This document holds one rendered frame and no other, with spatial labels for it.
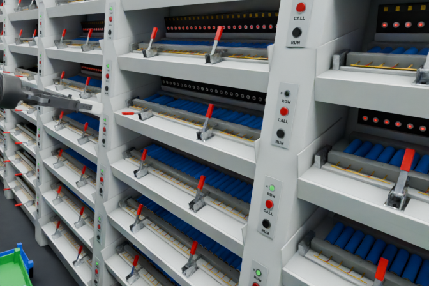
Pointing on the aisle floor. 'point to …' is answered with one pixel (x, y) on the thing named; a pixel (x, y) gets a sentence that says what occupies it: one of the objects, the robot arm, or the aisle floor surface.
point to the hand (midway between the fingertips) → (87, 106)
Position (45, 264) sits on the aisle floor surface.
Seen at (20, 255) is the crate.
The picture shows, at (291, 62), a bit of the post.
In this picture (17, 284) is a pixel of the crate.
